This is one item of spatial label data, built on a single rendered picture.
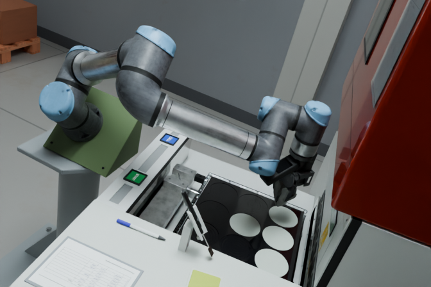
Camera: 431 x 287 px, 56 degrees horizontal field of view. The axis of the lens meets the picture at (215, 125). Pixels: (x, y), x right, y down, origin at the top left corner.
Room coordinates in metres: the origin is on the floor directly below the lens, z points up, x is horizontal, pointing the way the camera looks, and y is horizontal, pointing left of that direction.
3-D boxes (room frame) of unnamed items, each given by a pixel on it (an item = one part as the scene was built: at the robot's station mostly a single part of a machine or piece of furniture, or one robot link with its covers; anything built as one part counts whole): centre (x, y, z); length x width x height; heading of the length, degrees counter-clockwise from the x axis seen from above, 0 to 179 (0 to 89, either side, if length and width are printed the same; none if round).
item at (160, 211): (0.99, 0.09, 0.87); 0.36 x 0.08 x 0.03; 169
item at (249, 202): (0.96, -0.17, 0.90); 0.34 x 0.34 x 0.01; 79
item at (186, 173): (1.15, 0.06, 0.89); 0.08 x 0.03 x 0.03; 79
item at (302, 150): (1.03, -0.26, 1.19); 0.08 x 0.08 x 0.05
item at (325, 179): (1.11, -0.43, 1.02); 0.81 x 0.03 x 0.40; 169
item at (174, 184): (1.07, 0.08, 0.89); 0.08 x 0.03 x 0.03; 79
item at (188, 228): (0.74, -0.02, 1.03); 0.06 x 0.04 x 0.13; 79
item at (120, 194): (1.09, 0.17, 0.89); 0.55 x 0.09 x 0.14; 169
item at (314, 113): (1.02, -0.26, 1.27); 0.09 x 0.08 x 0.11; 84
